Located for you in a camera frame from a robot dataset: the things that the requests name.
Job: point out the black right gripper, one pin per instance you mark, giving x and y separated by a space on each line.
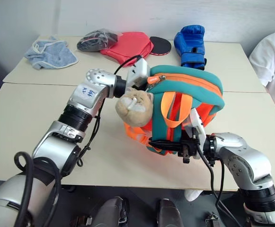
187 147

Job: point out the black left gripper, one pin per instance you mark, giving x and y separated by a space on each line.
140 86

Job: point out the orange and teal backpack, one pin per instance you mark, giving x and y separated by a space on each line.
187 80

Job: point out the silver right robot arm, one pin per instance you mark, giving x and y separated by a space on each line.
241 153

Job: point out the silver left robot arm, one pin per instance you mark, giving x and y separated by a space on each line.
87 94

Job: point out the tan plush cat toy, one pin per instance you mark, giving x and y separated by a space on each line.
137 113

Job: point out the red fabric bag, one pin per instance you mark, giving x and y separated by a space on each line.
130 45

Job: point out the black table tennis paddle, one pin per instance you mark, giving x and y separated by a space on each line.
159 46

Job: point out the white shoe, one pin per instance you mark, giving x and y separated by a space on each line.
192 194

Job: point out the blue boxing glove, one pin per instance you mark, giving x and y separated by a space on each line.
189 47

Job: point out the clear bag with dark item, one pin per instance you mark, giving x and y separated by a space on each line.
94 42

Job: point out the dark rounded shape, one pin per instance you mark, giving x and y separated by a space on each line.
113 211
169 212

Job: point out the light blue towel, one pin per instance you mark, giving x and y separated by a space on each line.
52 54

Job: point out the person in white shirt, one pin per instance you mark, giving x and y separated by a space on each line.
274 59

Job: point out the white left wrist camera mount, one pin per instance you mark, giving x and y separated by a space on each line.
140 69

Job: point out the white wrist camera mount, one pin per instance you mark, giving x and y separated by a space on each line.
140 69
197 123

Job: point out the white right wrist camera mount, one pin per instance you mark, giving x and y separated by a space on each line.
197 123

